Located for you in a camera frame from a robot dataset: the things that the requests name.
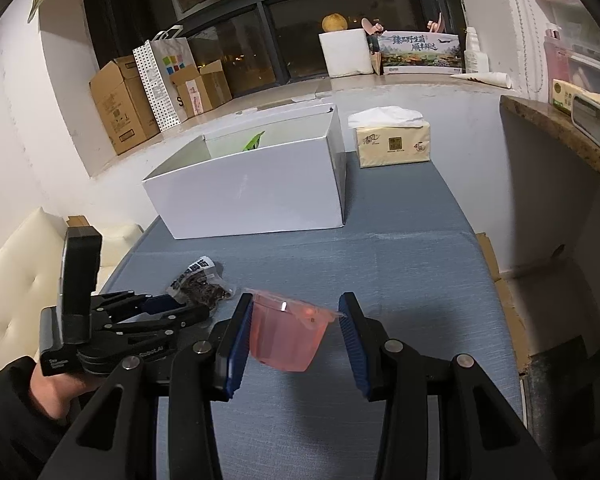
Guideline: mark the white dotted paper bag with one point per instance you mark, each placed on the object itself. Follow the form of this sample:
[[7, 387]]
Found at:
[[155, 85]]

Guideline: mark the beige tissue pack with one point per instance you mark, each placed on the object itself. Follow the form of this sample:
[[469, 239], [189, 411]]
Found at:
[[390, 145]]

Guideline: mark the lying paper cup stack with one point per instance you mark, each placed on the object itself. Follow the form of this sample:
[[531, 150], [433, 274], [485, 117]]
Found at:
[[485, 80]]

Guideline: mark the white rounded device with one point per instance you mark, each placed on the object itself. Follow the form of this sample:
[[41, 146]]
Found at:
[[592, 120]]

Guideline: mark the cream leather sofa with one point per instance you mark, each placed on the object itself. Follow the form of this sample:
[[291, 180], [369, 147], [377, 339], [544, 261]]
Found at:
[[25, 280]]

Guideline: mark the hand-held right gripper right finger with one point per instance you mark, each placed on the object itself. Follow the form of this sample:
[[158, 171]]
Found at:
[[352, 345]]

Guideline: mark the orange round fruit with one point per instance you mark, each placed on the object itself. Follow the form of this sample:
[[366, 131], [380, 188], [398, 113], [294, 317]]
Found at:
[[335, 22]]

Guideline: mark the person's left forearm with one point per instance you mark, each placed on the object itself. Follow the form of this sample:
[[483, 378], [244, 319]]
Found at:
[[10, 425]]

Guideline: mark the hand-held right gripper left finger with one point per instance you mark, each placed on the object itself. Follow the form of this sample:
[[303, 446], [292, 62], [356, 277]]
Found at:
[[240, 350]]

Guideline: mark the pink jelly cup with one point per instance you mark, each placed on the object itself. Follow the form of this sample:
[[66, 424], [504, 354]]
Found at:
[[285, 335]]

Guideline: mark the green snack packet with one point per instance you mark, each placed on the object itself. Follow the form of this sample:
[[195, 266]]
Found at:
[[253, 142]]

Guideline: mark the white foam box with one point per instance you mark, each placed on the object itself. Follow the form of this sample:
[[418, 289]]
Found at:
[[345, 55]]

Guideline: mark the printed landscape gift box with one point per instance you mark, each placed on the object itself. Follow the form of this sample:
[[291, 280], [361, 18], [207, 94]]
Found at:
[[420, 52]]

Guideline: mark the white cardboard box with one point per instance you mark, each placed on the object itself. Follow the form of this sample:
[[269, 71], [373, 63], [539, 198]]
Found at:
[[250, 195]]

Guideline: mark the brown stone counter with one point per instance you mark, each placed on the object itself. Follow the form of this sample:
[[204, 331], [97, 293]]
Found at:
[[545, 120]]

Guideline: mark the small labelled cardboard box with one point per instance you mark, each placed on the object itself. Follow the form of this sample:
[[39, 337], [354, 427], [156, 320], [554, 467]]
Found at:
[[192, 96]]

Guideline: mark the person's left hand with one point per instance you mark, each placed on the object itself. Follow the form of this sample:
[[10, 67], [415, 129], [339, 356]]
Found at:
[[55, 392]]

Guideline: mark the small cardboard piece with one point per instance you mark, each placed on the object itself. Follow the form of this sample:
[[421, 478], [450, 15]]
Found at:
[[77, 221]]

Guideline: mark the dark dried snack packet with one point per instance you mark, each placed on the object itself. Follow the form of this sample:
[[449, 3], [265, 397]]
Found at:
[[205, 292]]

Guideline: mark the open brown cardboard box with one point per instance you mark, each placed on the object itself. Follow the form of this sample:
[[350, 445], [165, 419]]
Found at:
[[219, 85]]

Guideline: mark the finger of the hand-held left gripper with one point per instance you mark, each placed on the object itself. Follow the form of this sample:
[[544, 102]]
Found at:
[[180, 321], [160, 303]]

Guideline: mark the blue grey table cover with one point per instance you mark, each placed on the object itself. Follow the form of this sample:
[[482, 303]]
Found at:
[[405, 270]]

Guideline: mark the yellow green tissue pack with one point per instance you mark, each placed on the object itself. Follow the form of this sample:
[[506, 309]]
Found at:
[[562, 97]]

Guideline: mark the large brown cardboard box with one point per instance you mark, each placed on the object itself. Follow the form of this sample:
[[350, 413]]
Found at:
[[120, 110]]

